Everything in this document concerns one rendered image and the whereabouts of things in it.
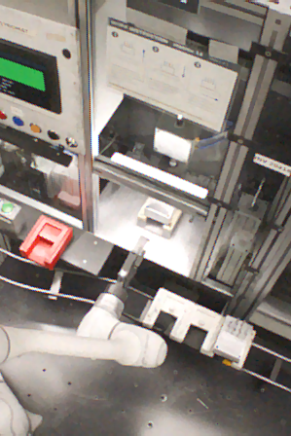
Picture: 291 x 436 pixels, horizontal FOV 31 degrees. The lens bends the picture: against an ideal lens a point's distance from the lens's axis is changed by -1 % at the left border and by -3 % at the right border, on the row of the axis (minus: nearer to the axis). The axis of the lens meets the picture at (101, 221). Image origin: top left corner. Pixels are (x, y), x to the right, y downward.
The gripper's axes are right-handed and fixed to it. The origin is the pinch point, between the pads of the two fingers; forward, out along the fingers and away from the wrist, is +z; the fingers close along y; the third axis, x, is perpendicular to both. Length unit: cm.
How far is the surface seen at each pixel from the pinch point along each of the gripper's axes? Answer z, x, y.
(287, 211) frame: 3, -37, 48
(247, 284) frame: 3.5, -37.3, 1.4
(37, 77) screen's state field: -1, 32, 65
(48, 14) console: 6, 31, 81
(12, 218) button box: -10.4, 44.2, 2.0
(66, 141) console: 0.7, 25.8, 41.8
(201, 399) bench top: -29, -41, -33
